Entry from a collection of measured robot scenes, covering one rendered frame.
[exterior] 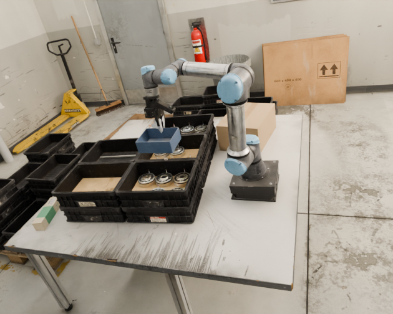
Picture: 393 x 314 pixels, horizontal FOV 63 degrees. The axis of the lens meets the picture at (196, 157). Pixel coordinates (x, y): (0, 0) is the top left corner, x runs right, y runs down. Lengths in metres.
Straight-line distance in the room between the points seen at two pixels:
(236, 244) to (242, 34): 3.52
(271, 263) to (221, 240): 0.27
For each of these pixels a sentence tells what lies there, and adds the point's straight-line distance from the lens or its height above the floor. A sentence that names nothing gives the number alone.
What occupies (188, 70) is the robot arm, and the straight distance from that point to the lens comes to 1.70.
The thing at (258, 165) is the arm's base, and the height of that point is 0.87.
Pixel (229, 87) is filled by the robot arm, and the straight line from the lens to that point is 1.42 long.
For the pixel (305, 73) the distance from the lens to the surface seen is 4.55.
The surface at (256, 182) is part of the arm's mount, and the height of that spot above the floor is 0.80.
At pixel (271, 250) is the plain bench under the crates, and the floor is 0.70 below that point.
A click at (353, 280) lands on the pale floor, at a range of 2.40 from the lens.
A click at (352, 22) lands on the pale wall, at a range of 4.64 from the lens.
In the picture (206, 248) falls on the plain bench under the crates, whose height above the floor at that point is 0.70.
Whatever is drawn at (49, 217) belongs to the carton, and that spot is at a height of 0.73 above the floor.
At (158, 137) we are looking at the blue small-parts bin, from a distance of 1.84.
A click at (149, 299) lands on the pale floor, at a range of 2.41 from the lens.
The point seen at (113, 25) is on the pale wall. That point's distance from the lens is 5.31.
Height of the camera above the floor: 1.89
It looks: 31 degrees down
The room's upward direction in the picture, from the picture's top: 12 degrees counter-clockwise
